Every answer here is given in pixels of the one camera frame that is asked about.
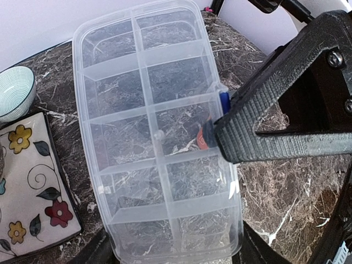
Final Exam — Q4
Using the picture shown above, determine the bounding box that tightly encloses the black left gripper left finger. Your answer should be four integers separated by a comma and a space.
66, 228, 120, 264

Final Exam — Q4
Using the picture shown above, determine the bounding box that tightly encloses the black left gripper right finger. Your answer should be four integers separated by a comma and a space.
214, 10, 351, 163

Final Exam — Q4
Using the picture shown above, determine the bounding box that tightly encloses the clear plastic pill organizer box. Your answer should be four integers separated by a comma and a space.
72, 1, 243, 263

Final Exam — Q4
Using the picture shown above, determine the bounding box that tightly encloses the square floral ceramic plate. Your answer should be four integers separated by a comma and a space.
1, 112, 83, 263

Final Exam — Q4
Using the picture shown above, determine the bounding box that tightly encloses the orange bottle with grey lid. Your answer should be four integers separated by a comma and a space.
196, 119, 217, 150

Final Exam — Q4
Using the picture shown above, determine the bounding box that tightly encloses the teal striped ceramic bowl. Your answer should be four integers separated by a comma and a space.
1, 66, 36, 123

